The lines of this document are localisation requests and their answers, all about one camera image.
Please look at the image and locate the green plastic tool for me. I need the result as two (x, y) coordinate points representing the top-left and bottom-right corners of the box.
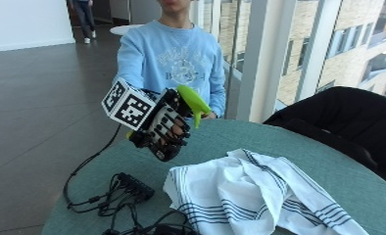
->
(125, 84), (215, 139)

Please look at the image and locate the white marker cube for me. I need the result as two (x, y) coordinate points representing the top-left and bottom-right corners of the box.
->
(100, 76), (159, 131)

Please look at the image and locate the the person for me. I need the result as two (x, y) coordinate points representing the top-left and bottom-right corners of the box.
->
(115, 0), (227, 120)

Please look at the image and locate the white striped cloth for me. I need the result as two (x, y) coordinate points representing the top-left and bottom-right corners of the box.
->
(161, 148), (370, 235)

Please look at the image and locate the white window pillar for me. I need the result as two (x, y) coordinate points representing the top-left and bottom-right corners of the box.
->
(235, 0), (292, 124)

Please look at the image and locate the white round table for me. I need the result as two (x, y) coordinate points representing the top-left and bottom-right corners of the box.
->
(108, 23), (147, 36)

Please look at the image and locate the black chair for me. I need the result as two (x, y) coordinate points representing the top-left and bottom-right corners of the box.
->
(263, 85), (386, 194)

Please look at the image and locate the black cable hub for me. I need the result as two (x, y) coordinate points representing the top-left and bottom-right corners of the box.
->
(113, 171), (157, 202)

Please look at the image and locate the long black cable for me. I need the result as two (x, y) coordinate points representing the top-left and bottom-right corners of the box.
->
(61, 123), (124, 211)

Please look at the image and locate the bundle of black cables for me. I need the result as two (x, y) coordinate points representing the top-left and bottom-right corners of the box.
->
(65, 174), (200, 235)

